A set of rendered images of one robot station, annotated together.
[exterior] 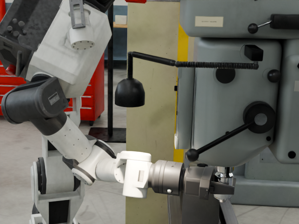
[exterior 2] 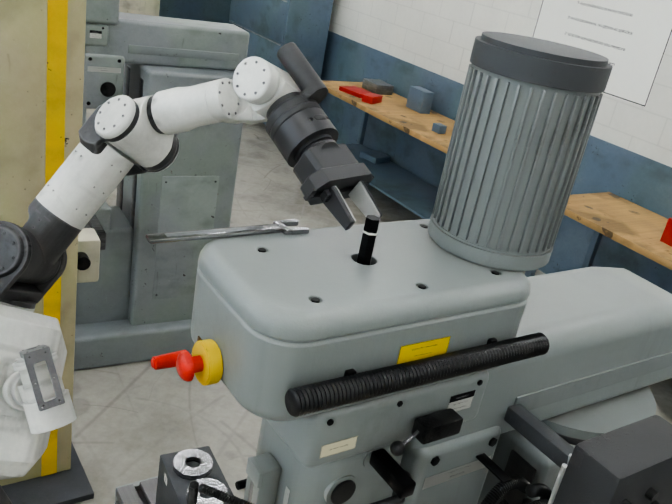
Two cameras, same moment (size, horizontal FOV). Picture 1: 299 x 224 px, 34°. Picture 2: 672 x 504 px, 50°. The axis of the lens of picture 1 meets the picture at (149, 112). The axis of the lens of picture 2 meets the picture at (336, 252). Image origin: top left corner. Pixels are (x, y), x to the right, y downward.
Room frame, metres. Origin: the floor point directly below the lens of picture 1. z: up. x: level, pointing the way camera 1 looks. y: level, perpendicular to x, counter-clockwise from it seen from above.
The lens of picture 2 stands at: (0.44, 0.41, 2.32)
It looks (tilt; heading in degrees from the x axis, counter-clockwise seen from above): 24 degrees down; 323
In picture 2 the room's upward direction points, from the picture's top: 11 degrees clockwise
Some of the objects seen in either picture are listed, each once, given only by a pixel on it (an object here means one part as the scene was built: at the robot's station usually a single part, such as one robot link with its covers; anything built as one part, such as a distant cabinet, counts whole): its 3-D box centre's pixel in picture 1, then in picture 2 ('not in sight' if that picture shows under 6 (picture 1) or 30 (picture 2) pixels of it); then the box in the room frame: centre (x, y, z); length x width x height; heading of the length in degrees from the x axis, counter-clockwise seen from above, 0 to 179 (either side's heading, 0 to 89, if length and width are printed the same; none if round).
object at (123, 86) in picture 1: (130, 90); not in sight; (1.14, 0.05, 1.49); 0.07 x 0.07 x 0.06
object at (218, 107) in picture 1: (231, 98); (318, 482); (1.17, -0.20, 1.47); 0.21 x 0.19 x 0.32; 0
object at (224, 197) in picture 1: (223, 187); not in sight; (1.17, -0.20, 1.23); 0.05 x 0.05 x 0.06
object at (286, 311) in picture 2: not in sight; (362, 305); (1.17, -0.21, 1.81); 0.47 x 0.26 x 0.16; 90
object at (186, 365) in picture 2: not in sight; (190, 365); (1.17, 0.06, 1.76); 0.04 x 0.03 x 0.04; 0
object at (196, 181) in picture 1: (188, 181); not in sight; (1.19, -0.11, 1.24); 0.13 x 0.12 x 0.10; 167
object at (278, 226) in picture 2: not in sight; (230, 231); (1.29, -0.04, 1.89); 0.24 x 0.04 x 0.01; 90
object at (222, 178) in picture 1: (224, 175); not in sight; (1.17, -0.20, 1.26); 0.05 x 0.05 x 0.01
